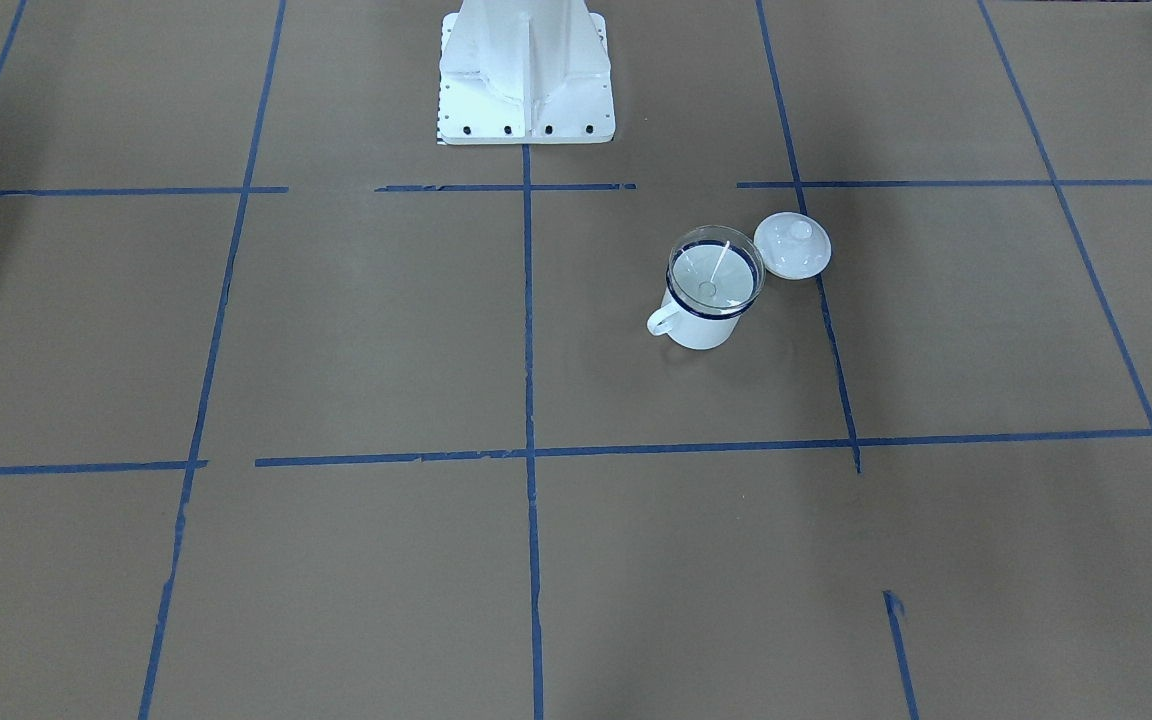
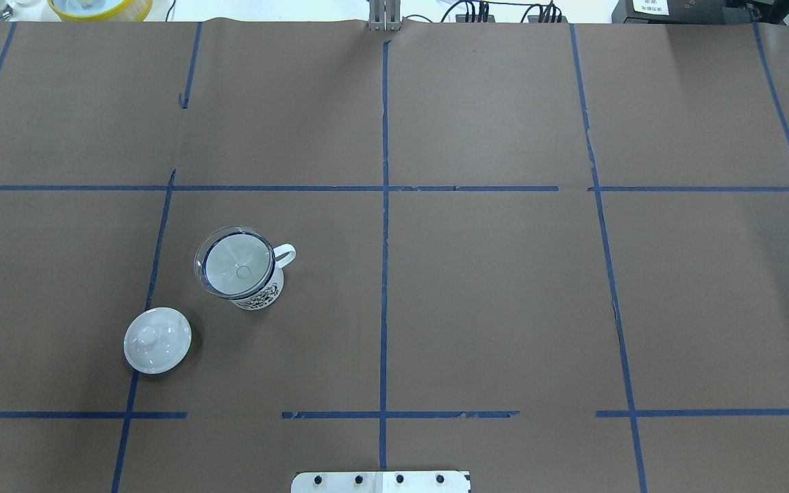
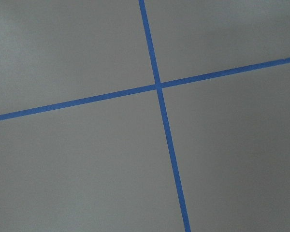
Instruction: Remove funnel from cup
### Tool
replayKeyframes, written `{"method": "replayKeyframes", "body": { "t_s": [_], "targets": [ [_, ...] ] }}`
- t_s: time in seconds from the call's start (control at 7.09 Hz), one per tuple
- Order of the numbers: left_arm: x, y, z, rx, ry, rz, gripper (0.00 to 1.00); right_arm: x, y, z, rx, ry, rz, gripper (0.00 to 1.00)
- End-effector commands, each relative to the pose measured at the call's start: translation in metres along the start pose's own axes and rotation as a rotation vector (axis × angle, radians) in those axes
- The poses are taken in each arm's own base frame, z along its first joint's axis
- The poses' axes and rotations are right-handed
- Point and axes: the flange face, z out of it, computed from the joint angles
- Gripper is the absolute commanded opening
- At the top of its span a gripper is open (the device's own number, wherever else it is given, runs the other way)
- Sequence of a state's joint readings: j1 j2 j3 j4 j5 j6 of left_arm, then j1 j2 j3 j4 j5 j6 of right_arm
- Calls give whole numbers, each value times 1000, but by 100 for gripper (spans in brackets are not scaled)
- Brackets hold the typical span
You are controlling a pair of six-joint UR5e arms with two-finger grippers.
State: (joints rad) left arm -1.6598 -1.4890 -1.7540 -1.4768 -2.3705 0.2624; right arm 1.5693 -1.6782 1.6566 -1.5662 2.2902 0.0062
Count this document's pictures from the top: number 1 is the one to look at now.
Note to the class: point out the white round lid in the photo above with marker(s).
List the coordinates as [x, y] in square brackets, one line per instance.
[792, 246]

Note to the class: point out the clear glass funnel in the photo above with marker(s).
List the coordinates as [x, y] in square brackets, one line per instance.
[715, 271]

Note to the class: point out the white enamel mug blue rim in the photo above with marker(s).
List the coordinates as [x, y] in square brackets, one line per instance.
[689, 330]

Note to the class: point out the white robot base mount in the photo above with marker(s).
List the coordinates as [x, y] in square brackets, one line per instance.
[515, 72]

